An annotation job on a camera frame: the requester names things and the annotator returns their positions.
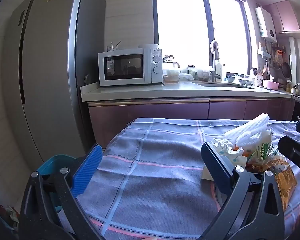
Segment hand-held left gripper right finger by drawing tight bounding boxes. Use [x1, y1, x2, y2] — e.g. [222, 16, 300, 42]
[200, 142, 285, 240]

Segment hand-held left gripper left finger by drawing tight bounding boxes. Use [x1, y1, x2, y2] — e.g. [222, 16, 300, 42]
[19, 144, 103, 240]

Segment white paper towel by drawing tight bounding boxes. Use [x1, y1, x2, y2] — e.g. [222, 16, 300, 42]
[210, 139, 237, 155]

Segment teal plastic bin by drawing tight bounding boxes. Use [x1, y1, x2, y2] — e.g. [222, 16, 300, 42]
[36, 154, 78, 213]

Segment orange brown snack packet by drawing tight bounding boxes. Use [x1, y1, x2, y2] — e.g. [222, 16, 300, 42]
[271, 154, 298, 212]

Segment green white snack packet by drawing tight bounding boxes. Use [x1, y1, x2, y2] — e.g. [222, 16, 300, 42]
[246, 129, 279, 165]

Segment white foam fruit net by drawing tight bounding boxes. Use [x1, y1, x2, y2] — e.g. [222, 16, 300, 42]
[224, 113, 270, 152]

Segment pink bowl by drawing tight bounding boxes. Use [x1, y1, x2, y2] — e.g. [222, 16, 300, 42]
[262, 79, 280, 90]

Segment black frying pan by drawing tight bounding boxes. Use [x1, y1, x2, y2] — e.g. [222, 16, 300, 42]
[281, 62, 292, 78]

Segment grey checkered tablecloth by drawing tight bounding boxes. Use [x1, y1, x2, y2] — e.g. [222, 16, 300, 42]
[57, 117, 300, 240]

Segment purple kitchen base cabinets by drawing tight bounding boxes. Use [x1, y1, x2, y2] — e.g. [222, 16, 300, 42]
[87, 97, 294, 150]

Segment pile of colourful wrappers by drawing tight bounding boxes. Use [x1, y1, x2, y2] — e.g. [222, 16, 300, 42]
[0, 204, 19, 230]

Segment white dish soap bottle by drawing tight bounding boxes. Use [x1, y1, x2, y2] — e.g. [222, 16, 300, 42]
[215, 59, 226, 82]

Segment glass container with lid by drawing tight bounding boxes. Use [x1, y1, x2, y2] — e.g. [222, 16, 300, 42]
[163, 67, 181, 83]

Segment white microwave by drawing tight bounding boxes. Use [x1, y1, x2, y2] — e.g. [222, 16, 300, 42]
[98, 48, 163, 87]

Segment metal faucet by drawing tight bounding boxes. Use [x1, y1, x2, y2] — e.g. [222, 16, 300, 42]
[210, 41, 223, 82]

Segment white water heater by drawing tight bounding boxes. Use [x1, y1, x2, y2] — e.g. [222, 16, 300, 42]
[255, 6, 277, 43]

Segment grey refrigerator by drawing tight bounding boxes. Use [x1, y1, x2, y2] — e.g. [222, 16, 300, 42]
[0, 0, 107, 163]

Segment pink wall cabinet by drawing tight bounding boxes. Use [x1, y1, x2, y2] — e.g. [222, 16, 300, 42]
[264, 0, 300, 34]

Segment kettle with black handle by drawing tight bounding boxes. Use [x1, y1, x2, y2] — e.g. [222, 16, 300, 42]
[162, 54, 181, 68]

